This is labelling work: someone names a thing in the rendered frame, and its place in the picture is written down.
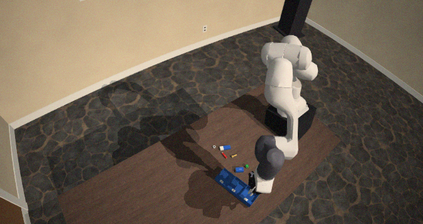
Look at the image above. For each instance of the blue nine-volt battery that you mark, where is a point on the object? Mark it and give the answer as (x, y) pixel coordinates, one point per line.
(239, 169)

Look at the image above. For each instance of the blue three-compartment bin rack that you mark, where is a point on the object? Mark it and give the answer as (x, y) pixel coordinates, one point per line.
(238, 188)

